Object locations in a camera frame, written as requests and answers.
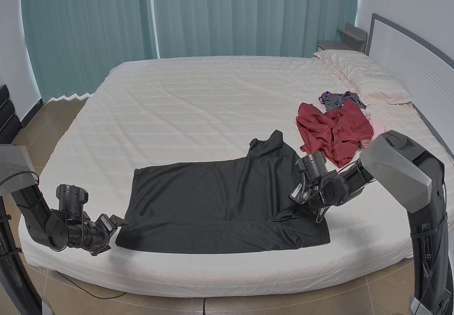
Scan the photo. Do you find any black T-shirt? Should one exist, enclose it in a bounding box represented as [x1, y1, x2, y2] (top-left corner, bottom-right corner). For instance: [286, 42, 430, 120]
[115, 130, 331, 254]

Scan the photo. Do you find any pink garment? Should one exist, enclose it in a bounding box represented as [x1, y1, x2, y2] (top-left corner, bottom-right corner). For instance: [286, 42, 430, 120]
[360, 111, 387, 147]

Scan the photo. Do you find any dark red shirt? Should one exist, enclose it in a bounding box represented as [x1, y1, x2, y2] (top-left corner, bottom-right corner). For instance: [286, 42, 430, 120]
[296, 99, 374, 169]

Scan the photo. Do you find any cream pillow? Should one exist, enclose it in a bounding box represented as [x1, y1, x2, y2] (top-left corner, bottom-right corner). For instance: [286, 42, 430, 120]
[313, 49, 414, 105]

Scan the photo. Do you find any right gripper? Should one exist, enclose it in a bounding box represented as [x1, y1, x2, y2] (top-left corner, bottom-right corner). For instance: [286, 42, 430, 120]
[289, 178, 322, 208]

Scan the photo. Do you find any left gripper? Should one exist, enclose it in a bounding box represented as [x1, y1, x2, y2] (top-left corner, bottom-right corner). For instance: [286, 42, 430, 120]
[70, 214, 118, 257]

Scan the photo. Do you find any blue-green curtain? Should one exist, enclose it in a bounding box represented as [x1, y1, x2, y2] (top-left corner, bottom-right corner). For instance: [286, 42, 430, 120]
[21, 0, 158, 101]
[151, 0, 360, 59]

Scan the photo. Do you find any grey garment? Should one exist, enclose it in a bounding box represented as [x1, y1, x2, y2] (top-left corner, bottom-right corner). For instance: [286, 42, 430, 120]
[321, 94, 367, 112]

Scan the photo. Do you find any black cable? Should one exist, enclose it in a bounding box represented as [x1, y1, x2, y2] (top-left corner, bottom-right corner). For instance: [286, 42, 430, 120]
[57, 273, 207, 315]

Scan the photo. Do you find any purple garment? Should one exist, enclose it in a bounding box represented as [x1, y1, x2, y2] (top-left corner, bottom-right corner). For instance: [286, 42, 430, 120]
[318, 91, 359, 105]

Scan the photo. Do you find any bed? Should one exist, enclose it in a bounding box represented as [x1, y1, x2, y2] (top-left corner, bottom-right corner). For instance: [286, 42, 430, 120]
[16, 13, 454, 298]

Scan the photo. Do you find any black padded couch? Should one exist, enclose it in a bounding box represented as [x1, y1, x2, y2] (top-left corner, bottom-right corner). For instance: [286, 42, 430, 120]
[0, 85, 22, 144]

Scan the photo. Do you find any grey bedside table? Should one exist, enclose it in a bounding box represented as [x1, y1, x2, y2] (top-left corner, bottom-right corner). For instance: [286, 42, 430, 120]
[317, 22, 368, 55]

